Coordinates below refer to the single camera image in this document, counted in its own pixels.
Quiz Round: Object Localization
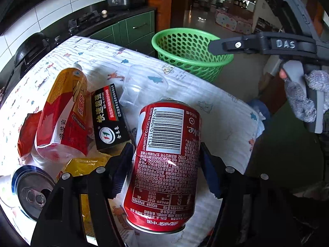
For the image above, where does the yellow plastic wrapper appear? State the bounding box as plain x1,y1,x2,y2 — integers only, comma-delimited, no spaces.
56,155,111,238

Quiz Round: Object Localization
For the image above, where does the small black box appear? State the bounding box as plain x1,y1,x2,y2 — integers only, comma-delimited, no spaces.
92,84,130,154

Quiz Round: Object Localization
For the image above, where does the red cola can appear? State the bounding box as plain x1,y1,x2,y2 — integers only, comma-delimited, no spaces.
123,100,202,234

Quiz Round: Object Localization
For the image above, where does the red yellow labelled bottle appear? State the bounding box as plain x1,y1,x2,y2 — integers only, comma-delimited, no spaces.
35,64,88,163

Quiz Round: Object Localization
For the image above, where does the blue white drink can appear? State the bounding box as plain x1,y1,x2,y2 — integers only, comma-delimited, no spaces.
11,165,55,221

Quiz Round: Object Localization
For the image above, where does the clear plastic cup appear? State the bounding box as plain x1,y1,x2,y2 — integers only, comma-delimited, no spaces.
119,65,168,108

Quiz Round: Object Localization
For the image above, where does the red snack wrapper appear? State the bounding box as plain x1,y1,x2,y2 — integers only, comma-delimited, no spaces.
17,111,42,161

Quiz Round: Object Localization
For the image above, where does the white paper cup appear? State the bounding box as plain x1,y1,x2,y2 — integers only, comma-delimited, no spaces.
0,175,16,208

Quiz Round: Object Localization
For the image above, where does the green kitchen cabinet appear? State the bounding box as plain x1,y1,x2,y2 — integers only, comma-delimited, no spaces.
89,10,155,57

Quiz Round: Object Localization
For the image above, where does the grey gloved right hand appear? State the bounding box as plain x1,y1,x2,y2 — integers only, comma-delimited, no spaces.
279,60,328,123

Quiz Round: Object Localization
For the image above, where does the printed white tablecloth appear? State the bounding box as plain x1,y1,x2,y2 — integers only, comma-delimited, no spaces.
0,35,265,247

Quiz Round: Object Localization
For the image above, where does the polka dot play fence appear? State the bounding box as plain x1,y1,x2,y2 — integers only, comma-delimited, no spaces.
215,9,253,35

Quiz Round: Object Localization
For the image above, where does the green plastic basket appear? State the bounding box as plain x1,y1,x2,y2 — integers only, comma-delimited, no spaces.
152,27,234,83

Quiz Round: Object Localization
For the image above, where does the black wok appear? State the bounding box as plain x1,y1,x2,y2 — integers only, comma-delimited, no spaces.
14,32,50,67

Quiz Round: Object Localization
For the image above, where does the gas stove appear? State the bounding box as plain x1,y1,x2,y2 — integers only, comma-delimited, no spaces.
68,11,100,31

